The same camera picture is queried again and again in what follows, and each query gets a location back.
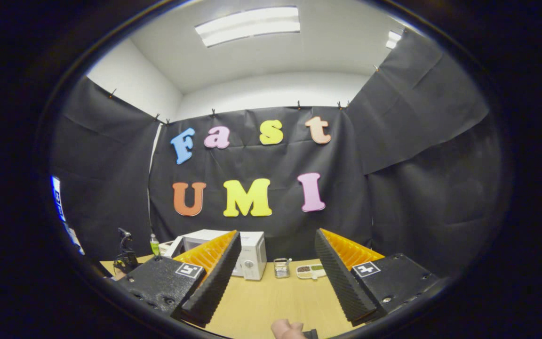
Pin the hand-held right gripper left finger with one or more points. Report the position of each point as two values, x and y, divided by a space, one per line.
217 282

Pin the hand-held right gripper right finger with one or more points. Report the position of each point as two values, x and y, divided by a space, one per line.
341 282

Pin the white microwave oven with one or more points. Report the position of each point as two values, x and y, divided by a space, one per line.
252 254

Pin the clear plastic bottle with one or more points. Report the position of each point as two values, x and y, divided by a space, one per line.
154 246

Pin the white divided bean dish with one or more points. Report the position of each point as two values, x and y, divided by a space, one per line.
311 271

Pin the row of small black clips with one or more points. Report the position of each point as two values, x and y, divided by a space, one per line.
213 112

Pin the small ceiling light panel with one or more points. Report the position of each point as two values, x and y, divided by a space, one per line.
393 40

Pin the large ceiling light panel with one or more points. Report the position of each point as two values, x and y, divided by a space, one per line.
247 26

